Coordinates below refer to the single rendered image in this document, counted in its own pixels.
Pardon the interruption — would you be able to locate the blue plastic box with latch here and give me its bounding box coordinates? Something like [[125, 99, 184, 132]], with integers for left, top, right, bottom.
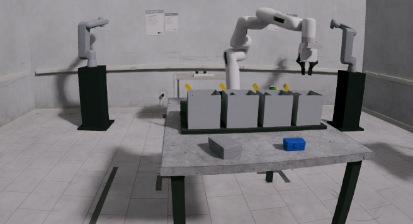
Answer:
[[283, 138, 306, 151]]

